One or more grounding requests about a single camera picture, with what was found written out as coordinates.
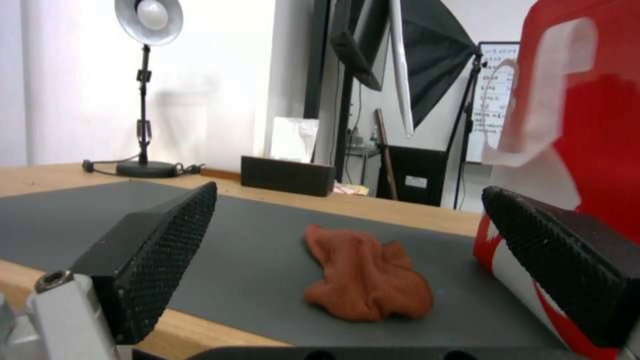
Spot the white paper bag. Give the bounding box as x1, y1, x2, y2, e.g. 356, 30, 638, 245
269, 116, 320, 163

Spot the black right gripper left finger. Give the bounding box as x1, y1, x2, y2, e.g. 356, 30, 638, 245
25, 181, 218, 360

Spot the silver black desk lamp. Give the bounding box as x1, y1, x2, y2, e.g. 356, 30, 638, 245
114, 0, 185, 178

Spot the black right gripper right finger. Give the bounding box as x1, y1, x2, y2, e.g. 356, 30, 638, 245
481, 186, 640, 349

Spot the rust brown towel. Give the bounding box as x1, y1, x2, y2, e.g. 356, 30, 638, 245
304, 224, 434, 323

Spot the red white takeout bag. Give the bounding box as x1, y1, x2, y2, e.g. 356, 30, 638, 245
473, 0, 640, 360

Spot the black rectangular box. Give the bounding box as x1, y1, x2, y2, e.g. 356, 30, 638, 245
240, 154, 336, 198

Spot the dark grey table mat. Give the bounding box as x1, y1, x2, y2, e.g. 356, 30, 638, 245
0, 181, 569, 355

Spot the black softbox studio light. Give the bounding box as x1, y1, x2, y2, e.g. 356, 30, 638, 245
329, 0, 477, 137

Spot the black light stand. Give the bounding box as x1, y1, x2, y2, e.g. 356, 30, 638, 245
446, 46, 489, 210

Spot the black cabinet with label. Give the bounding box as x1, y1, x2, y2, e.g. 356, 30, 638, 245
375, 144, 451, 207

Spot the whiteboard with writing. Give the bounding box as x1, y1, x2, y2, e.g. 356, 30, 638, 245
464, 41, 521, 165

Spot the brown wooden stick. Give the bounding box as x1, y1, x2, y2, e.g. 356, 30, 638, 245
374, 108, 400, 201

